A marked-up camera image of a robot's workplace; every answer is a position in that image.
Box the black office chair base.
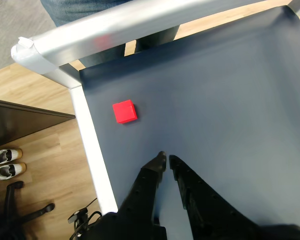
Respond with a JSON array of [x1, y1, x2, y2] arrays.
[[0, 180, 56, 240]]

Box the dark cabinet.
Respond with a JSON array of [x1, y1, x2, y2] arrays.
[[0, 97, 76, 151]]

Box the blue-grey table mat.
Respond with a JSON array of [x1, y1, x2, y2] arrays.
[[79, 5, 300, 240]]

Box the silver aluminium table frame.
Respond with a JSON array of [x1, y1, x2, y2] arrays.
[[10, 0, 300, 216]]

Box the person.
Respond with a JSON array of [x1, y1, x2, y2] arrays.
[[39, 0, 181, 69]]

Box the red cube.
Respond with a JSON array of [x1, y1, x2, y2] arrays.
[[112, 99, 139, 125]]

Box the white shoe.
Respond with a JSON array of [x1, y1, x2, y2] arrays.
[[0, 162, 27, 181], [0, 147, 24, 165]]

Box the black cables on floor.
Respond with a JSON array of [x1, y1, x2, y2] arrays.
[[67, 197, 103, 240]]

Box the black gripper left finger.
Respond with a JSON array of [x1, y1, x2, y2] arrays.
[[117, 150, 169, 227]]

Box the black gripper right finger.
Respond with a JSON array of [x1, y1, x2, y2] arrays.
[[168, 154, 300, 240]]

